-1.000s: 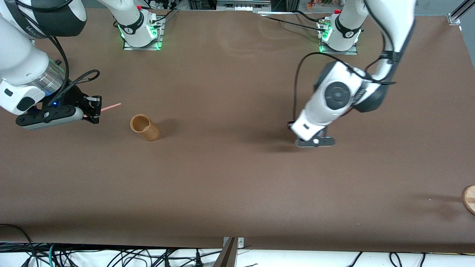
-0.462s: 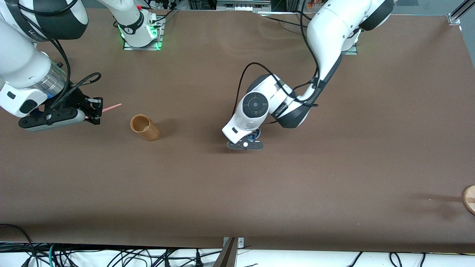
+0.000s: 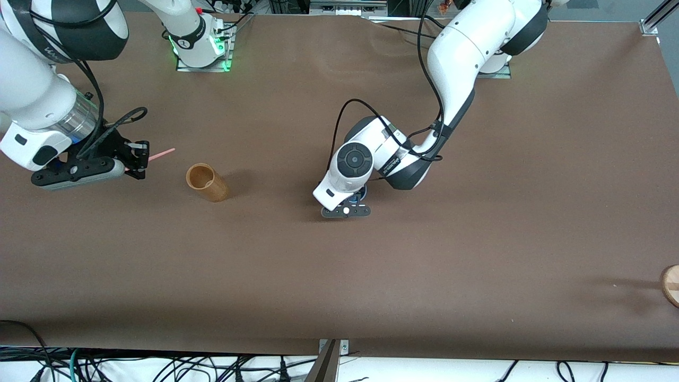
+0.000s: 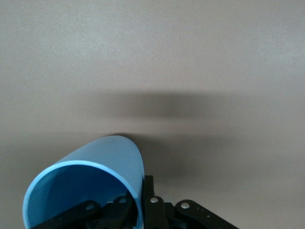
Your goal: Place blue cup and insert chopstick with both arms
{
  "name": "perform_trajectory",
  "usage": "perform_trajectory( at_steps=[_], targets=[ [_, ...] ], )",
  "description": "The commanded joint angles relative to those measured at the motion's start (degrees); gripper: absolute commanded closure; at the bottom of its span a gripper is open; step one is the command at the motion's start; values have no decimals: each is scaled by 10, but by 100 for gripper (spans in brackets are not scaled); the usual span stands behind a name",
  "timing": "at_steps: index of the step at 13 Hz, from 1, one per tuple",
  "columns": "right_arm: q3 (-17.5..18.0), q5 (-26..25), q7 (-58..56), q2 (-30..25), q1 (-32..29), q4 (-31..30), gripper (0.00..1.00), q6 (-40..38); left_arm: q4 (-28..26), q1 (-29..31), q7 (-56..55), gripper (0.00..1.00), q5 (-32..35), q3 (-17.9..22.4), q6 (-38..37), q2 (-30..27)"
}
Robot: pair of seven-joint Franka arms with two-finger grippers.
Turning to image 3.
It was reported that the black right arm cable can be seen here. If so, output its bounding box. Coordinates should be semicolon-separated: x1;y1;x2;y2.
11;0;149;161

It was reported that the thick black cable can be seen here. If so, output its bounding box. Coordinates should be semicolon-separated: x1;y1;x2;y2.
0;320;56;382

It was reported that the brown table cover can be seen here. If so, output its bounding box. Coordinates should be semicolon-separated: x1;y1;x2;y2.
0;11;679;362

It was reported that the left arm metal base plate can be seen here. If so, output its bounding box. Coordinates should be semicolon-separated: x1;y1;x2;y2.
476;63;513;80

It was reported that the grey metal device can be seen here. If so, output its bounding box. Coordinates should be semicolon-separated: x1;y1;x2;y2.
309;0;389;16

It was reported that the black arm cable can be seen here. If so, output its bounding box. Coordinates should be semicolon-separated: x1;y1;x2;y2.
333;0;452;161
11;0;149;161

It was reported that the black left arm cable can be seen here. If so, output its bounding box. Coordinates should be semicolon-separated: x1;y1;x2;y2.
333;0;452;161

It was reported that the aluminium frame profile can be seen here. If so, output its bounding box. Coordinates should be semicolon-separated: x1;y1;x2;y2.
639;0;679;37

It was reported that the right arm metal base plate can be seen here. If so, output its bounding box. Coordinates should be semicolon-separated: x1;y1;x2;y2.
175;24;235;73

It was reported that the round wooden disc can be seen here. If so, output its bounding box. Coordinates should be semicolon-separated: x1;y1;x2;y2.
660;264;679;309

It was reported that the pink chopstick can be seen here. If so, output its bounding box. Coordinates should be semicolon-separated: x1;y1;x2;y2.
125;148;176;172

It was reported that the thin black cable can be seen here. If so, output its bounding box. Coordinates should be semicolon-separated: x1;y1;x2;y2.
370;20;442;42

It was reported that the dark metal bar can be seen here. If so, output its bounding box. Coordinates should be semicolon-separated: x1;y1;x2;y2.
303;340;341;382

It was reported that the brown bamboo cup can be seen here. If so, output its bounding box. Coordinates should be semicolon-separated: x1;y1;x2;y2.
186;163;230;203

